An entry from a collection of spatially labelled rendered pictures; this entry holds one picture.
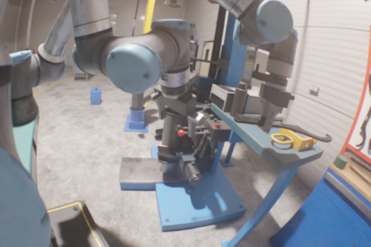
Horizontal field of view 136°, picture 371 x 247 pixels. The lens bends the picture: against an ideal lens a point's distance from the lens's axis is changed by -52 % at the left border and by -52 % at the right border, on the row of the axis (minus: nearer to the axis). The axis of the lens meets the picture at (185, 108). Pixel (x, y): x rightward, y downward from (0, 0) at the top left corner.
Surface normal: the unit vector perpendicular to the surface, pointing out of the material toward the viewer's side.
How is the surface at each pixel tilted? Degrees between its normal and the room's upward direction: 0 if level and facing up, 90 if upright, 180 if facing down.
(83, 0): 106
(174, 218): 0
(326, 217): 90
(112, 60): 115
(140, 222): 0
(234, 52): 90
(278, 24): 92
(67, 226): 0
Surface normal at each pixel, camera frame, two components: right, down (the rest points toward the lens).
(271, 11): -0.04, 0.36
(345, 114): -0.96, -0.06
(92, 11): 0.59, 0.51
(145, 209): 0.15, -0.94
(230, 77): 0.24, 0.35
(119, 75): -0.29, 0.64
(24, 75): 0.98, 0.18
